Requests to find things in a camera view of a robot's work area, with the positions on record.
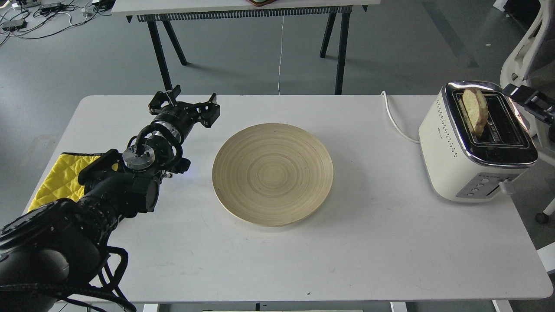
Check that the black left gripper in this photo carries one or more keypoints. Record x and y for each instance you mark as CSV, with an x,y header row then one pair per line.
x,y
180,117

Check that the white office chair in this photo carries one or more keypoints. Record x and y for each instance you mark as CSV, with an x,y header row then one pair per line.
x,y
531,63

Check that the white background table black legs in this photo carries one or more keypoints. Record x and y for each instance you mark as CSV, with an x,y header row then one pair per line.
x,y
165,12

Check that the slice of white bread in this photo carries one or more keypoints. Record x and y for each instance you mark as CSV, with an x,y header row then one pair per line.
x,y
477,110

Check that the cream and chrome toaster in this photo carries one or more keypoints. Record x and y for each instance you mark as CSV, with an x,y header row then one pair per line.
x,y
462,167

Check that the round wooden plate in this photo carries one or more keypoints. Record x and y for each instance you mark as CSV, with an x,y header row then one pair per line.
x,y
272,174

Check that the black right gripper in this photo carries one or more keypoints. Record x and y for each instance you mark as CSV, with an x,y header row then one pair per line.
x,y
535,103

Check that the yellow quilted cloth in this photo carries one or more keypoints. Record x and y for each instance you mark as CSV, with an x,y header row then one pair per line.
x,y
62,180

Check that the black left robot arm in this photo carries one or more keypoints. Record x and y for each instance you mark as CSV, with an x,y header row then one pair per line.
x,y
61,249

